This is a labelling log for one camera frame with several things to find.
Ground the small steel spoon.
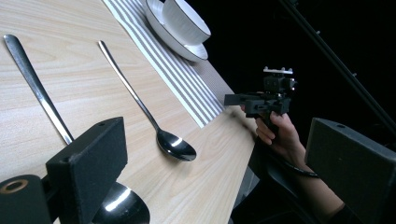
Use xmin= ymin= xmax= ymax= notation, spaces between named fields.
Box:
xmin=97 ymin=39 xmax=198 ymax=162

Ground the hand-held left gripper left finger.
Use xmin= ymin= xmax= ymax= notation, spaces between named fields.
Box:
xmin=45 ymin=116 xmax=129 ymax=224

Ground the white plate with dark rim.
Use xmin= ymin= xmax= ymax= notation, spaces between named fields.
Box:
xmin=144 ymin=0 xmax=209 ymax=63

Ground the black metal stand bar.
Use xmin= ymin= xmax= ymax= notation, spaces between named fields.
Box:
xmin=277 ymin=0 xmax=396 ymax=136

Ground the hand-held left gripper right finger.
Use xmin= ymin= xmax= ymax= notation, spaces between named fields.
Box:
xmin=304 ymin=117 xmax=396 ymax=224

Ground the white bowl with dark rim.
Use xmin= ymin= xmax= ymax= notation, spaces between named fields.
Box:
xmin=161 ymin=0 xmax=212 ymax=47

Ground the large steel spoon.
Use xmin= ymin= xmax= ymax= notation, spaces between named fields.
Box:
xmin=2 ymin=34 xmax=151 ymax=224

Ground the grey white striped placemat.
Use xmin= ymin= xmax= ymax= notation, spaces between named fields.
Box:
xmin=102 ymin=0 xmax=235 ymax=129

